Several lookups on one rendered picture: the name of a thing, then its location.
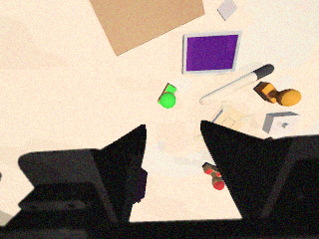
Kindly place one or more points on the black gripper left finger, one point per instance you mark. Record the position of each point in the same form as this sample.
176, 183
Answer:
114, 169

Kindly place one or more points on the wooden rubber stamp with red knob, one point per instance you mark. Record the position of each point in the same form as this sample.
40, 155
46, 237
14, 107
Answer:
212, 170

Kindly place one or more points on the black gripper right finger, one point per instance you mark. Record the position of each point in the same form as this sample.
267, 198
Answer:
254, 169

